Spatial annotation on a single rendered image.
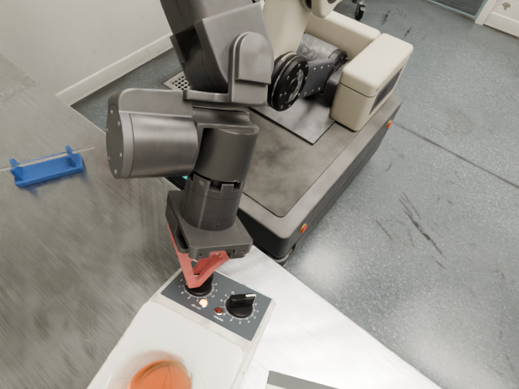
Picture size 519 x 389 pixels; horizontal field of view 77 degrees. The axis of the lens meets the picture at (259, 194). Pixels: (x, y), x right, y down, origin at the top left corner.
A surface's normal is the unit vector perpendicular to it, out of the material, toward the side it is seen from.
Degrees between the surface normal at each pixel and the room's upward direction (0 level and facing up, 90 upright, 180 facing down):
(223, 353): 0
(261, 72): 54
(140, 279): 0
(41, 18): 90
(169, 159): 72
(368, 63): 0
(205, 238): 30
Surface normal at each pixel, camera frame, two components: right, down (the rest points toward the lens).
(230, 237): 0.25, -0.85
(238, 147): 0.39, 0.52
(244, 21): 0.59, 0.18
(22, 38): 0.78, 0.54
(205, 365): 0.05, -0.55
